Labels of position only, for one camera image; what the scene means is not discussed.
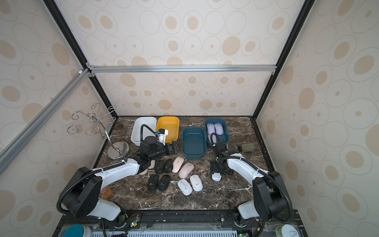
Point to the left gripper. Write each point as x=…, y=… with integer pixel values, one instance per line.
x=174, y=150

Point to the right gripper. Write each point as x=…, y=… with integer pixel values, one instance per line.
x=216, y=166

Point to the teal storage box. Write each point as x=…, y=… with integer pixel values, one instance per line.
x=222, y=138
x=194, y=139

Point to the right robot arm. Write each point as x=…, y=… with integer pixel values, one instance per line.
x=270, y=197

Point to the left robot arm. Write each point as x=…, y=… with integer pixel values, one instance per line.
x=80, y=197

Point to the yellow storage box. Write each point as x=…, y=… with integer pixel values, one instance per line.
x=172, y=125

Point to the white storage box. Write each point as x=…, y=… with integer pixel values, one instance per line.
x=151, y=122

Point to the pink mouse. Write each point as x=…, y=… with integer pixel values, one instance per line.
x=143, y=172
x=186, y=170
x=177, y=164
x=152, y=165

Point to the black mouse upper right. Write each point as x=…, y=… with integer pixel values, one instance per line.
x=168, y=166

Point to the black mouse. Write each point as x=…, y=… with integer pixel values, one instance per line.
x=168, y=166
x=153, y=182
x=159, y=166
x=164, y=183

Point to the black mouse upper left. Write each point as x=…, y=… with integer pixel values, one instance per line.
x=159, y=166

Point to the small green sponge block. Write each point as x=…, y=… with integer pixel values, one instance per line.
x=249, y=147

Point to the black mouse lower right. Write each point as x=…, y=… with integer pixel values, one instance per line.
x=164, y=183

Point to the pink mouse far left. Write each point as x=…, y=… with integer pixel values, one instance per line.
x=143, y=172

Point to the black mouse lower left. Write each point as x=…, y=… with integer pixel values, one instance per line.
x=153, y=182

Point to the horizontal aluminium back bar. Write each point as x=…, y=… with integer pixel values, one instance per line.
x=183, y=69

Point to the teal round container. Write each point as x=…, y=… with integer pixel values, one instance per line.
x=78, y=231

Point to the aluminium left side bar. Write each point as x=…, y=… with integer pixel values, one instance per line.
x=24, y=137

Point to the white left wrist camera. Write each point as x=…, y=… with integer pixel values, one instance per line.
x=162, y=134

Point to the silver wire cup rack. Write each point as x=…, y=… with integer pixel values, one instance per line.
x=117, y=150

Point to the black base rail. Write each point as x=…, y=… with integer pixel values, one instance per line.
x=175, y=223

